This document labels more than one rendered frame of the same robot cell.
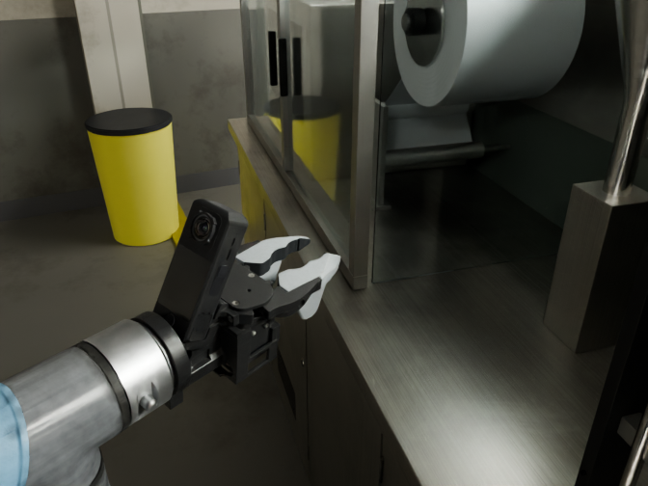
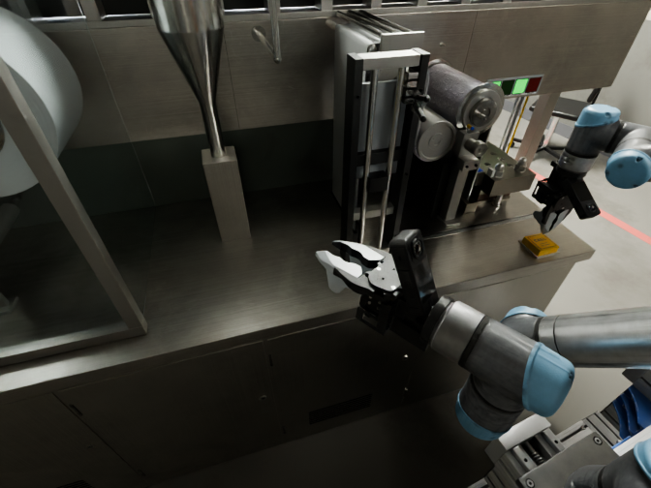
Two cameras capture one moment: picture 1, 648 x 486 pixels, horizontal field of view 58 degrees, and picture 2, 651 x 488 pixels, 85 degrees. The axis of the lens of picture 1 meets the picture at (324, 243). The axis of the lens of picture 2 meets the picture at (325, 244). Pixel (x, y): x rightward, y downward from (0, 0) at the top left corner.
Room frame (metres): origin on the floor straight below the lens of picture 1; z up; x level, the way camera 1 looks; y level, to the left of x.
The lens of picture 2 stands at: (0.54, 0.44, 1.62)
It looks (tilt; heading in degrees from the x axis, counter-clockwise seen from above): 41 degrees down; 270
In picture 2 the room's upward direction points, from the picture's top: straight up
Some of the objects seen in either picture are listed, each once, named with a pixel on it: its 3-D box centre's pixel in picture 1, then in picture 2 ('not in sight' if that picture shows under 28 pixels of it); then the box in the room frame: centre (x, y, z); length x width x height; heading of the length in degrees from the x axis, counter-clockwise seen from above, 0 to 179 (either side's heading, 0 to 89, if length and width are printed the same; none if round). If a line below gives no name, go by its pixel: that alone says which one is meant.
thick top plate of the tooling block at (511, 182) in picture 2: not in sight; (477, 158); (-0.02, -0.75, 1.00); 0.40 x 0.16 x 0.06; 106
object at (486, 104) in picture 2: not in sight; (482, 111); (0.10, -0.54, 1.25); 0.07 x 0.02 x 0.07; 16
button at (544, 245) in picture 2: not in sight; (540, 244); (-0.11, -0.37, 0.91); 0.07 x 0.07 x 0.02; 16
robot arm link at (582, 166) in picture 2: not in sight; (575, 160); (-0.11, -0.39, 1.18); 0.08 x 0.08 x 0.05
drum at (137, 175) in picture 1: (138, 177); not in sight; (2.96, 1.00, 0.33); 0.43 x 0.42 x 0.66; 114
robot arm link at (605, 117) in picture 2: not in sight; (593, 131); (-0.11, -0.39, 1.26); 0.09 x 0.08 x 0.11; 139
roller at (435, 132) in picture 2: not in sight; (416, 124); (0.25, -0.63, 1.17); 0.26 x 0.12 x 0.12; 106
